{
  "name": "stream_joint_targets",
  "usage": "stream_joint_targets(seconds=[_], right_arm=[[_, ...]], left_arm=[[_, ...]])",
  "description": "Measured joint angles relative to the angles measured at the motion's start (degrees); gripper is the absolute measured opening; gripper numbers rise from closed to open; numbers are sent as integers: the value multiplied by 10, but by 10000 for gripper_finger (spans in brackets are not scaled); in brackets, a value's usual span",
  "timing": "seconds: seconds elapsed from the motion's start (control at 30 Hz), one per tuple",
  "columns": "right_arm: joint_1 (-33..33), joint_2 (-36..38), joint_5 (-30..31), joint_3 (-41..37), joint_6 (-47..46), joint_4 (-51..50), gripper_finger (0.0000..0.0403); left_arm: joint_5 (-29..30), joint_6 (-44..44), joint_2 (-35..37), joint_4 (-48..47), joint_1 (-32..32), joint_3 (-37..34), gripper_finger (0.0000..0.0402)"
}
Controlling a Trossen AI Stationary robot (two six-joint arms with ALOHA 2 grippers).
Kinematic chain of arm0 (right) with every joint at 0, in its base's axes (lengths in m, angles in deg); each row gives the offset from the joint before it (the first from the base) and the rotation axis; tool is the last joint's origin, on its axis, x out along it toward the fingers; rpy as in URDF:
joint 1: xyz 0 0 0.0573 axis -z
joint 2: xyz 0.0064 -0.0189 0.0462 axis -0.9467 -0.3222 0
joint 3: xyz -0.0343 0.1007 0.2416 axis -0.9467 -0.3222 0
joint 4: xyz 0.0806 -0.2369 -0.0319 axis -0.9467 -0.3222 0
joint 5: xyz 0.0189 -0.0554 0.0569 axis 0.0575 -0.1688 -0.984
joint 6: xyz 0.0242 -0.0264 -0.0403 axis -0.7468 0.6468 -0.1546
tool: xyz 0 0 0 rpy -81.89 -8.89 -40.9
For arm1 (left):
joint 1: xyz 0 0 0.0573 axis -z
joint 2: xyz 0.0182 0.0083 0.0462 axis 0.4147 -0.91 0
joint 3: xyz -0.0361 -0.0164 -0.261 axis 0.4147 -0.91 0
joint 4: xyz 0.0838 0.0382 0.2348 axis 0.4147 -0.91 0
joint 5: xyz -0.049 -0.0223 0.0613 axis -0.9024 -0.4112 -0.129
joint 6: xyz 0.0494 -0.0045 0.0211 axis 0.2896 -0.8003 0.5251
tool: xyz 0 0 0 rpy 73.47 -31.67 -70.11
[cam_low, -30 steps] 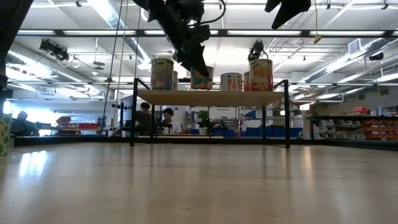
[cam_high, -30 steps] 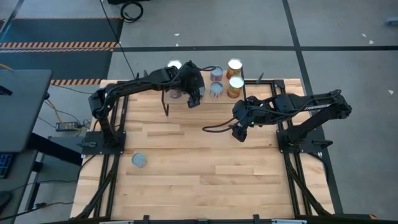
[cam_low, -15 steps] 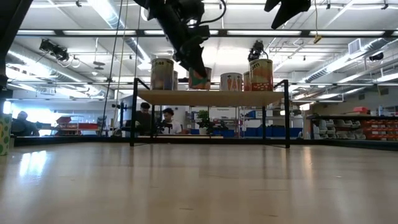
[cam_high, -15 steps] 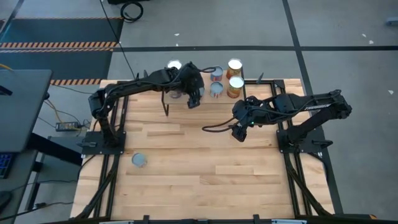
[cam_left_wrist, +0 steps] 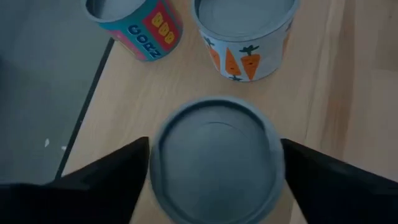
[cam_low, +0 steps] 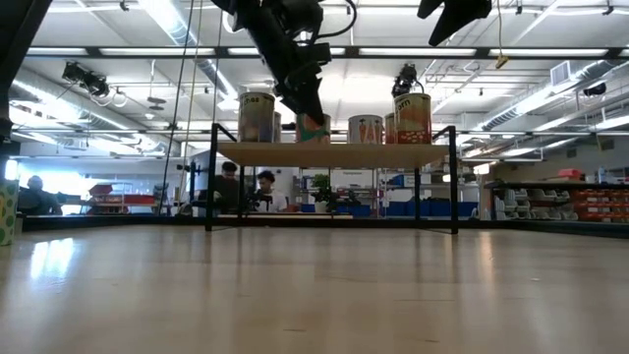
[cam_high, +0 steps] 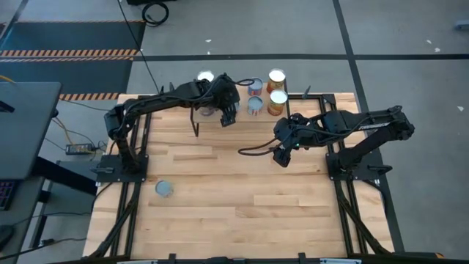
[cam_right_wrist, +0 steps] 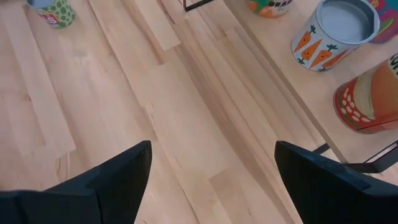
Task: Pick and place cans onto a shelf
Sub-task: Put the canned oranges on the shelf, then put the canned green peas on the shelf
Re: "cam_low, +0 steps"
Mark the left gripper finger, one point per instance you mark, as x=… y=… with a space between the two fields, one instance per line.
x=309 y=96
x=290 y=96

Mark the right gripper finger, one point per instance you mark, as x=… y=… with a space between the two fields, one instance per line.
x=426 y=7
x=462 y=17

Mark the teal corn can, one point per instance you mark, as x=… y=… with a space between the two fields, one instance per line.
x=307 y=134

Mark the blue grey peaches can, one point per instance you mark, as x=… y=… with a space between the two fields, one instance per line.
x=255 y=118

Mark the white carrots can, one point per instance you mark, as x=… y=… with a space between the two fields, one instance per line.
x=366 y=130

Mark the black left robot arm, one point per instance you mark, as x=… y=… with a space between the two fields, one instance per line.
x=19 y=29

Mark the wooden shelf board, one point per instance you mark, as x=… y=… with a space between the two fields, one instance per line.
x=334 y=155

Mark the black overhead crossbar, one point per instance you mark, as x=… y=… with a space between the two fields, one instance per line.
x=221 y=51

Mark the green potted plant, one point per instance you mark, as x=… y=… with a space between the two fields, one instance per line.
x=322 y=187

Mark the white sign board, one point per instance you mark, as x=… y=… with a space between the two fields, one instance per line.
x=354 y=177

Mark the person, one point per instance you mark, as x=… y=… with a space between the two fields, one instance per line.
x=269 y=199
x=227 y=189
x=37 y=199

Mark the white air vent grille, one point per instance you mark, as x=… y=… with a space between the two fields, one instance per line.
x=560 y=74

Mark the black stand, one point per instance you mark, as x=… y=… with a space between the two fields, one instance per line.
x=192 y=172

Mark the dark round ceiling lamp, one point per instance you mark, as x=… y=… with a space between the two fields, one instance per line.
x=156 y=100
x=156 y=107

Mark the black ceiling device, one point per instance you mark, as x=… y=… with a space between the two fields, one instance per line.
x=594 y=89

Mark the blue storage bins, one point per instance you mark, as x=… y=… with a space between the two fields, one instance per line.
x=437 y=207

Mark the dark storage rack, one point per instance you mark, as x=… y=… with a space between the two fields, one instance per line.
x=521 y=186

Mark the red cart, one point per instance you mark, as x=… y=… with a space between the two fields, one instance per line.
x=132 y=199

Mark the red bin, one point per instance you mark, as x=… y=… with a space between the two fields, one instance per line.
x=570 y=174

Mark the red storage bins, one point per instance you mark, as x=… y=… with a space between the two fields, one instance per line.
x=602 y=204

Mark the green polka-dot box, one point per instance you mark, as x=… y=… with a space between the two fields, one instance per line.
x=7 y=211

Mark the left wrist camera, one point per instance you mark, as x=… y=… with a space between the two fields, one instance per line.
x=301 y=15

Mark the black hanging camera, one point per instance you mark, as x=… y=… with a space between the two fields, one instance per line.
x=404 y=81

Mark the wooden shelf with black frame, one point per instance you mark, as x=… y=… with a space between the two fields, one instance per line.
x=453 y=196

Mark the black table edge rail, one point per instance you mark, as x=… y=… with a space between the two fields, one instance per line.
x=147 y=221

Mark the black ceiling camera mount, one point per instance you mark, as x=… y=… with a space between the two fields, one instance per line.
x=86 y=78

